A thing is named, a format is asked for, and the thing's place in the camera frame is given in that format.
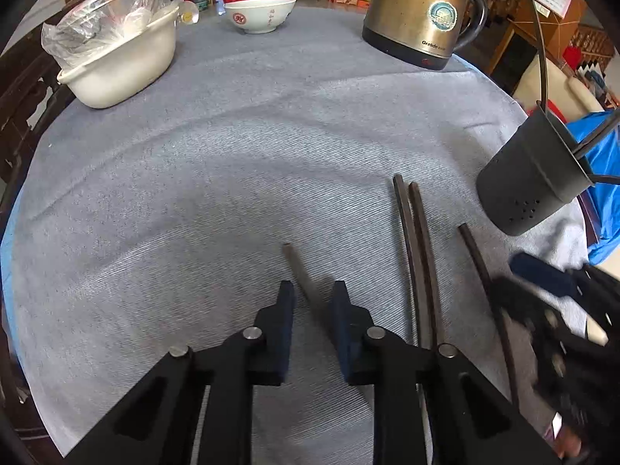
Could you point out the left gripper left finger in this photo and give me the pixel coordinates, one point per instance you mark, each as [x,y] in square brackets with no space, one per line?
[271,365]

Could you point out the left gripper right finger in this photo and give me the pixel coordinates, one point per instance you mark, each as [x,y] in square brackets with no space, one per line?
[358,357]

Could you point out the dark wooden chopstick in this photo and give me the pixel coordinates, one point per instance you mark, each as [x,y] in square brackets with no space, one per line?
[429,274]
[598,138]
[485,279]
[416,268]
[300,274]
[604,179]
[593,133]
[543,67]

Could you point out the grey perforated utensil holder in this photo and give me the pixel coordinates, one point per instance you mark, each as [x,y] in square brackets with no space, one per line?
[533,175]

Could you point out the grey table cloth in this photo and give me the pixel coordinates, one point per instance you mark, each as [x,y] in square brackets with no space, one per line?
[161,221]

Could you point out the cream sofa armchair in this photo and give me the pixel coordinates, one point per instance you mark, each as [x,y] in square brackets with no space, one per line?
[567,95]

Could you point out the bronze electric kettle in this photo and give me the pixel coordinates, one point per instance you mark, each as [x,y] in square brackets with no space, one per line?
[424,33]

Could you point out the white basin with plastic bag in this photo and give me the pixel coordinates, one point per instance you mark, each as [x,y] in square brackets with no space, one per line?
[109,50]

